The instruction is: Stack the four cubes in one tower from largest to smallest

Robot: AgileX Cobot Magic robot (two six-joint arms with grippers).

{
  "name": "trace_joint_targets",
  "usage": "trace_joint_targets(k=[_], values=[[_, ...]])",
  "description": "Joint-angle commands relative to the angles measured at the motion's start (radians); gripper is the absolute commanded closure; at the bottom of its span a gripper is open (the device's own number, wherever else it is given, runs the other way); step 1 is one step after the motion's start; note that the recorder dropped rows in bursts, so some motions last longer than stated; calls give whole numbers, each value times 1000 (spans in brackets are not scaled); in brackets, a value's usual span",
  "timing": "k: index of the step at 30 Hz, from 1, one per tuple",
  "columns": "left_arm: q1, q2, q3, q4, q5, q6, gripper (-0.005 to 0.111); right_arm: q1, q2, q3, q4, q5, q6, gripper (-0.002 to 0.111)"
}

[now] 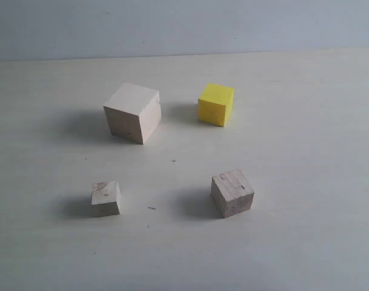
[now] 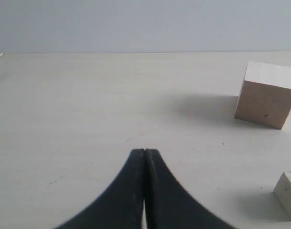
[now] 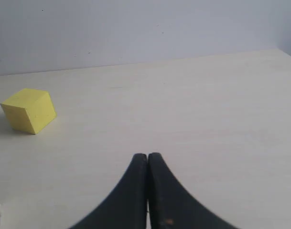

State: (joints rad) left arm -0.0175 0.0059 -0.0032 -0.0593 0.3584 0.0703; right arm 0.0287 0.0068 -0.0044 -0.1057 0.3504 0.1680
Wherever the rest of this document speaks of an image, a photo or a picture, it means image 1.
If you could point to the medium wooden cube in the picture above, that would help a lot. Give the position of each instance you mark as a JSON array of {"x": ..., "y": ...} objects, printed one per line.
[{"x": 231, "y": 192}]

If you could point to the large pale wooden cube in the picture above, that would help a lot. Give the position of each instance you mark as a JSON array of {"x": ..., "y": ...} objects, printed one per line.
[{"x": 133, "y": 112}]

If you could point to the yellow cube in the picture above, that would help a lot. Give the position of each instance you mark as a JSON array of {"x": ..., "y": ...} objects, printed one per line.
[{"x": 215, "y": 104}]

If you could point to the small wooden cube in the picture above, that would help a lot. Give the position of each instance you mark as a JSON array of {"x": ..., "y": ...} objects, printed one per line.
[{"x": 105, "y": 199}]

